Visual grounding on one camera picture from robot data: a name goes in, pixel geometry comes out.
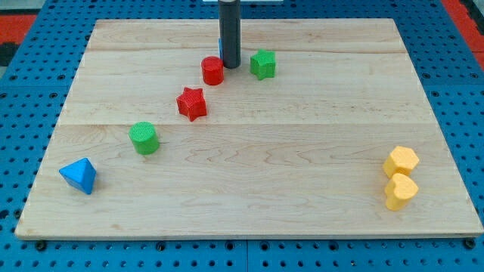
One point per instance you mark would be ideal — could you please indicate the red star block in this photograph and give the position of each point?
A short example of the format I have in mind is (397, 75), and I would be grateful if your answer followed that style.
(191, 103)

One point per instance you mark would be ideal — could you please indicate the green star block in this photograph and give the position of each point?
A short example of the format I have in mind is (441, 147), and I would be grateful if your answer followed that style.
(263, 64)

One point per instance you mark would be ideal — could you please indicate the yellow hexagon block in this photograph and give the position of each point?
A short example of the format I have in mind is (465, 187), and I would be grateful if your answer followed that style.
(401, 160)

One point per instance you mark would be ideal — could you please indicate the red cylinder block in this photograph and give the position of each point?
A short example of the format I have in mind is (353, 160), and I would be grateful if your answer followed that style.
(212, 70)

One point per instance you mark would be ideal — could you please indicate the light wooden board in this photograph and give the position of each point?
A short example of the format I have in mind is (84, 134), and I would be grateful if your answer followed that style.
(295, 157)

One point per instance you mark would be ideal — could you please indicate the green cylinder block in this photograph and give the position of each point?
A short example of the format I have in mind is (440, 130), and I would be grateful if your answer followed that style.
(143, 136)

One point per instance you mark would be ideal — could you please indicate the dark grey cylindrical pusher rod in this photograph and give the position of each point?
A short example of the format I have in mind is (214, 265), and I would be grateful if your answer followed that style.
(229, 28)

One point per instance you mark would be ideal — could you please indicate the blue triangular block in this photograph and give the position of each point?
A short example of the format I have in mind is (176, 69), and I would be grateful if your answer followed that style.
(80, 174)

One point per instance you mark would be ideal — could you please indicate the yellow heart block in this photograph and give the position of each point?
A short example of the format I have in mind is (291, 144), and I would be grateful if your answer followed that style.
(399, 191)

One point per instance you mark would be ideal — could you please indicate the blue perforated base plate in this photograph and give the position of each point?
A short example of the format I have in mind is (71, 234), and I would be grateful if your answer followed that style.
(38, 78)

